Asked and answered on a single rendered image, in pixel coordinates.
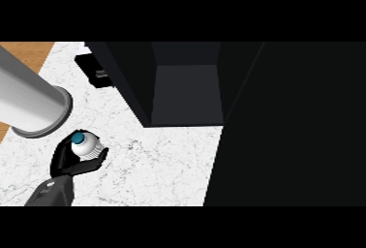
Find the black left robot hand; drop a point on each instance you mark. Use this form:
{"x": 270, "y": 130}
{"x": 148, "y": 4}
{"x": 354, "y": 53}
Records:
{"x": 71, "y": 168}

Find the white bottle with blue cap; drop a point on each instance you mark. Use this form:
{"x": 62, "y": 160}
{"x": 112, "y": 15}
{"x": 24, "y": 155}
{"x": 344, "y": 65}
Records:
{"x": 86, "y": 147}

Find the dark open cabinet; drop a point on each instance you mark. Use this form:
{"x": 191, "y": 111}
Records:
{"x": 176, "y": 87}

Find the grey cylinder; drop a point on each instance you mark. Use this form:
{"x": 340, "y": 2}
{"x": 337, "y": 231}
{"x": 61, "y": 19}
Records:
{"x": 28, "y": 97}

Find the black appliance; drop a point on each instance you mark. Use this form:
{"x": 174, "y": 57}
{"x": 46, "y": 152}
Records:
{"x": 93, "y": 72}

